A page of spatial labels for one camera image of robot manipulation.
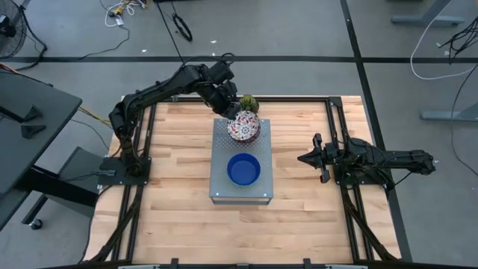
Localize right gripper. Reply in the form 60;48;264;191
297;133;341;184

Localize floral patterned ceramic bowl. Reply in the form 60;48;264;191
226;110;261;143

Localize dark blue plastic bowl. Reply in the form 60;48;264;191
226;152;262;187

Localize potted succulent plant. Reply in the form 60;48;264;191
238;94;261;115

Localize grey perforated metal shelf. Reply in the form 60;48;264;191
208;118;274;205

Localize grey desk foot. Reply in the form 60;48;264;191
420;102;478;123
391;0;466;27

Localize dark grey box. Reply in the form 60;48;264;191
46;146;102;218

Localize black desk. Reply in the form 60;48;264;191
0;70;100;231

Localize black floor fan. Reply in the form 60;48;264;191
0;0;28;60

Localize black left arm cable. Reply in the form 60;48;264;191
181;52;237;70

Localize coiled black cable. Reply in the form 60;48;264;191
172;13;194;43

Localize long black cable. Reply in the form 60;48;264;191
155;0;185;63

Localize thin black floor cable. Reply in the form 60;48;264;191
81;25;131;60

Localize yellow cables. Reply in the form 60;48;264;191
0;62;115;129

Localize white cable bundle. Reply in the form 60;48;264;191
104;0;147;28

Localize curved black floor cable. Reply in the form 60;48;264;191
450;65;478;176

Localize white floor cable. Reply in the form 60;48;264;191
409;0;478;81

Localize black triangular bracket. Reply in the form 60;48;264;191
22;105;43;123
20;124;48;140

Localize black cable bundle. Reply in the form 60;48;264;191
438;16;478;64

